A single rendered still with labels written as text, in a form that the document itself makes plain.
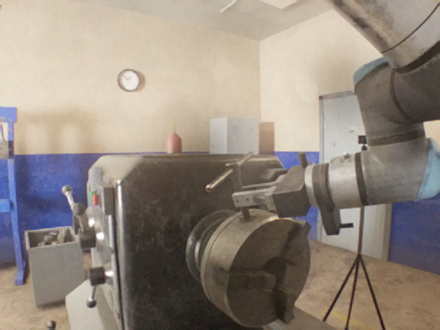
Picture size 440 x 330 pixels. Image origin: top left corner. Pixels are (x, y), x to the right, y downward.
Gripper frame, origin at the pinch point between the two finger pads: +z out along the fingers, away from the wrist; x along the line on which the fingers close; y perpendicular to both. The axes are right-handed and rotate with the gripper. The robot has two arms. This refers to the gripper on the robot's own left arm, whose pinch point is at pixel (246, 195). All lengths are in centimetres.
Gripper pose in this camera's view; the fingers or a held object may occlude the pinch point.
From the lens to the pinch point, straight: 56.4
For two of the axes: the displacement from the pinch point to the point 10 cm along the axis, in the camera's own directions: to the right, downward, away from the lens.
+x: -4.7, 3.4, -8.1
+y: -3.2, -9.3, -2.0
